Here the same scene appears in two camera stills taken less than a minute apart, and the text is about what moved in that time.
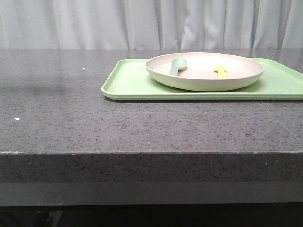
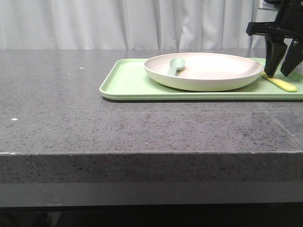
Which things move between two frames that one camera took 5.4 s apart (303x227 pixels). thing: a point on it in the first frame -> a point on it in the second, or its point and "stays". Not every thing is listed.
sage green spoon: x=178 y=64 stays
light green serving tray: x=129 y=79 stays
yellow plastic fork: x=221 y=72 -> x=282 y=85
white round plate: x=199 y=74 stays
